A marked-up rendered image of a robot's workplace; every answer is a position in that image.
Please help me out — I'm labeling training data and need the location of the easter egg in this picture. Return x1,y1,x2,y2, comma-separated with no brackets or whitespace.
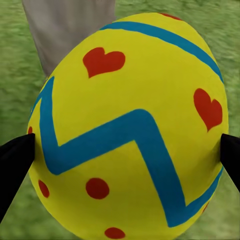
26,12,229,240

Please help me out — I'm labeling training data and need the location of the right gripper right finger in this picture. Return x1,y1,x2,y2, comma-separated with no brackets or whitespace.
220,133,240,192

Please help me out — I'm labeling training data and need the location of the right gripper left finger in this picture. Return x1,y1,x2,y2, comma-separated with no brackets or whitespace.
0,133,35,223

